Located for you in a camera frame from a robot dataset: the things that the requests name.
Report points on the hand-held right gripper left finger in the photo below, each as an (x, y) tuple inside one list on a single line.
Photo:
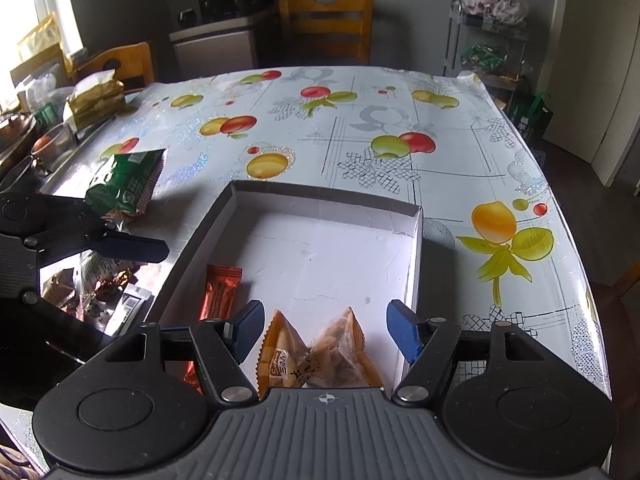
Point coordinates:
[(248, 327)]

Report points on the wooden chair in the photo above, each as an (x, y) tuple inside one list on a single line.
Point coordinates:
[(355, 5), (135, 60)]

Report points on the grey cabinet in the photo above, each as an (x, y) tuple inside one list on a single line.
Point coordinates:
[(215, 52)]

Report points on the crumpled white plastic bag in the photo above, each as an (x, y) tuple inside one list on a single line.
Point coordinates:
[(37, 90)]

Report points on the white barcode packet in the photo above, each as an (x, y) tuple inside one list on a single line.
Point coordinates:
[(131, 307)]

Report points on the gold tissue pack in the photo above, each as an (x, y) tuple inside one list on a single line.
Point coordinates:
[(95, 102)]

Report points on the green snack bag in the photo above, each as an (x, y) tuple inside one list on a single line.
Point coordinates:
[(120, 180)]

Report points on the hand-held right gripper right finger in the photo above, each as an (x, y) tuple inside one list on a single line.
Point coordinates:
[(402, 330)]

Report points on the white cardboard box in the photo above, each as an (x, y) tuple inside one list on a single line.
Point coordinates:
[(320, 260)]

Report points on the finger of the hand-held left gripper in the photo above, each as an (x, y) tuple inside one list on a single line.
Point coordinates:
[(135, 250), (70, 325)]

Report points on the fruit print tablecloth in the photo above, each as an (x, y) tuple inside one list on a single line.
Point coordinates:
[(350, 125)]

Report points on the green packets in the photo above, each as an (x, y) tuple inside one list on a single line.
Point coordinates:
[(482, 57)]

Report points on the white door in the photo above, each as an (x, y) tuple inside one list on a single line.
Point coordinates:
[(600, 60)]

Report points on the yellow paper bag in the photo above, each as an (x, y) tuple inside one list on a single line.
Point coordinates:
[(40, 37)]

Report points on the orange snack bar packet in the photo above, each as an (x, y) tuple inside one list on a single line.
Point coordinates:
[(220, 292)]

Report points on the small green box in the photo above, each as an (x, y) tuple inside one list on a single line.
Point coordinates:
[(49, 114)]

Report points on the small black pot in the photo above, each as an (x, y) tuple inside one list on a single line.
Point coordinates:
[(187, 17)]

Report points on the brown egg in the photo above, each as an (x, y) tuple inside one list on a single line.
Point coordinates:
[(44, 146)]

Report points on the person's patterned clothing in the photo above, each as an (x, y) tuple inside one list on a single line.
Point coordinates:
[(15, 462)]

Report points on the glass cup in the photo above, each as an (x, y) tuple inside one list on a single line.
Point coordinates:
[(62, 142)]

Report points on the brown pot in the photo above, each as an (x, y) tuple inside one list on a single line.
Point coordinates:
[(15, 132)]

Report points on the metal rack cart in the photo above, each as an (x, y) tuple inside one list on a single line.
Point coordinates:
[(452, 35)]

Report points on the clear crinkled snack packet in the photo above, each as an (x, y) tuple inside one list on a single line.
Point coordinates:
[(92, 272)]

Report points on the green shopping bag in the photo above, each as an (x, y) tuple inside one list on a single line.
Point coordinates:
[(532, 115)]

